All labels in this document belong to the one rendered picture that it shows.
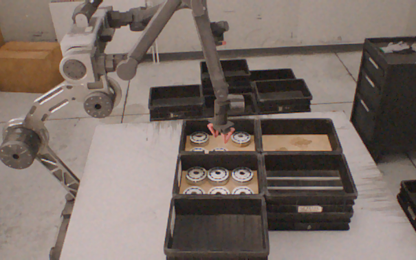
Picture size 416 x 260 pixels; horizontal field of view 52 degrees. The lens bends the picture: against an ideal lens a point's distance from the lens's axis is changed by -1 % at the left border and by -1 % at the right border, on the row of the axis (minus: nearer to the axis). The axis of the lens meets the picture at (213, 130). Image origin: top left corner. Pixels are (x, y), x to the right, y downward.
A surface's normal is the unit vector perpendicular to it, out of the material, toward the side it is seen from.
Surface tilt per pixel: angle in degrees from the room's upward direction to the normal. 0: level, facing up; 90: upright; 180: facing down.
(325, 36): 90
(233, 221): 0
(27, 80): 91
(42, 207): 0
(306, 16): 90
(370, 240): 0
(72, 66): 90
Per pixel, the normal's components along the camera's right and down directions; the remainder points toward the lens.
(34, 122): 0.07, 0.57
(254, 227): -0.03, -0.82
